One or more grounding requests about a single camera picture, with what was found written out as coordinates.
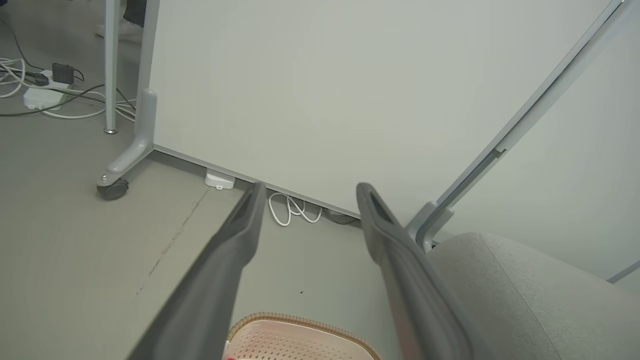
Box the coiled white cable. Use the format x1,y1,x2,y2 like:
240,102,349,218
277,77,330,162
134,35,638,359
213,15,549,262
268,192,323,227

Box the grey partition foot with caster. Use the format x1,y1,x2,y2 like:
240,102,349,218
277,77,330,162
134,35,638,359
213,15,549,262
96,89,158,188

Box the dark floor cable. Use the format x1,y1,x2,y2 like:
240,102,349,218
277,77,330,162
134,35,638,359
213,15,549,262
0,84,137,118

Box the white floor cables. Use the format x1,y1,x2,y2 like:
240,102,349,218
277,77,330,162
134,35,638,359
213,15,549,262
0,57,137,122

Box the dark cable under partition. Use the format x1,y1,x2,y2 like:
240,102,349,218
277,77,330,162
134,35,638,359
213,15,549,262
322,207,361,226

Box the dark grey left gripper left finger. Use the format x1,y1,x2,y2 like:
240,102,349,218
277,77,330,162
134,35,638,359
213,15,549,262
127,182,267,360

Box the white power strip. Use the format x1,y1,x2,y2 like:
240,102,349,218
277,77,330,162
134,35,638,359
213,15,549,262
23,70,72,111

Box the grey metal table leg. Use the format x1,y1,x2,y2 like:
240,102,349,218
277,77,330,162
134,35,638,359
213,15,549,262
103,0,122,135

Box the small white floor box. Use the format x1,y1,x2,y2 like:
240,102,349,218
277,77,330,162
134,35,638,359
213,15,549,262
205,169,236,191

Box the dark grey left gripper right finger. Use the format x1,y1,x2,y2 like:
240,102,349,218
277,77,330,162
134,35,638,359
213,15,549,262
355,182,496,360

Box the beige perforated laundry basket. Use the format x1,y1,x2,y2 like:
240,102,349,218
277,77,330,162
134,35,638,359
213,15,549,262
226,312,383,360

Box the black power adapter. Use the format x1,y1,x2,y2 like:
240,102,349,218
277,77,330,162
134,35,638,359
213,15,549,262
52,63,77,85

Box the white shoe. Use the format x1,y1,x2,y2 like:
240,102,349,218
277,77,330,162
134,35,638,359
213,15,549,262
96,19,144,44

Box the grey partition foot without caster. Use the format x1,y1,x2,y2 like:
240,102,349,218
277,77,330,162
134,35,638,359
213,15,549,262
406,201,440,242
417,207,456,253

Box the black caster wheel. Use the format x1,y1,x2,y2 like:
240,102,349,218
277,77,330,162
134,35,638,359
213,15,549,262
97,179,130,202

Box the grey fabric sofa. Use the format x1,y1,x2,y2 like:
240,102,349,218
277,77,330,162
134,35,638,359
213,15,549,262
427,231,640,360

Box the large white partition panel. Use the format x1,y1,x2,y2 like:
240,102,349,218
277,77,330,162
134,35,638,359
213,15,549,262
136,0,626,221

